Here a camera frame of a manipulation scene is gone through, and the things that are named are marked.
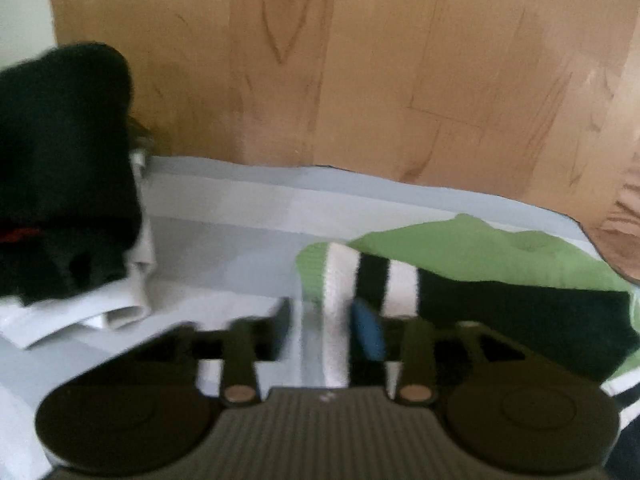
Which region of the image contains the black cloth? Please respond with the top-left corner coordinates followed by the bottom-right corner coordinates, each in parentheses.
top-left (0, 42), bottom-right (146, 307)

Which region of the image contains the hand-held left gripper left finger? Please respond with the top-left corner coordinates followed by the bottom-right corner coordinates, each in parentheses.
top-left (134, 299), bottom-right (295, 407)

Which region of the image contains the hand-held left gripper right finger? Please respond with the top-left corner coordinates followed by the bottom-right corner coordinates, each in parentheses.
top-left (350, 300), bottom-right (530, 407)

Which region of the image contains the grey white striped bed sheet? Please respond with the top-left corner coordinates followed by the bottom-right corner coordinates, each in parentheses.
top-left (0, 154), bottom-right (640, 480)

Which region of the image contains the green black white striped sock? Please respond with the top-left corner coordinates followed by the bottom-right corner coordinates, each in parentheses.
top-left (295, 214), bottom-right (640, 411)

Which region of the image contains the white cloth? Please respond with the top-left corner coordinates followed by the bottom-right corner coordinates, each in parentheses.
top-left (0, 150), bottom-right (157, 350)

